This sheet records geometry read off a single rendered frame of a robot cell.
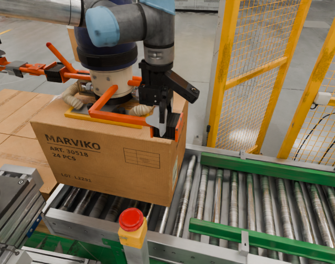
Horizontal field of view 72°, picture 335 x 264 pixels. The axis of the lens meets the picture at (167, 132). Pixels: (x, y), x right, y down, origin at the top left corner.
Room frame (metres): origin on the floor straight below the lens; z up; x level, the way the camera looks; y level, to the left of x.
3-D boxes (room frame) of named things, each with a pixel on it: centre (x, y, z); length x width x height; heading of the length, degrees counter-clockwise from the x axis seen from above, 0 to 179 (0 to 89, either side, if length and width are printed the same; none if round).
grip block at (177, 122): (0.57, 0.00, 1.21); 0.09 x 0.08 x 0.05; 166
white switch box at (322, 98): (1.05, -0.81, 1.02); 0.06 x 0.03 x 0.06; 77
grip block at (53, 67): (0.95, 0.47, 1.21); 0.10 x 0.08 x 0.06; 166
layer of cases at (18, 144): (1.43, 1.14, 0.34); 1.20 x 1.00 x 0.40; 77
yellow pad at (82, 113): (0.80, 0.25, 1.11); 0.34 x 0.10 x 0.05; 76
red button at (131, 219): (0.36, 0.10, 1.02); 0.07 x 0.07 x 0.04
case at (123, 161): (0.89, 0.23, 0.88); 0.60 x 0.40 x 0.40; 76
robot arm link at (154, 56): (0.57, 0.02, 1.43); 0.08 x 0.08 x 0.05
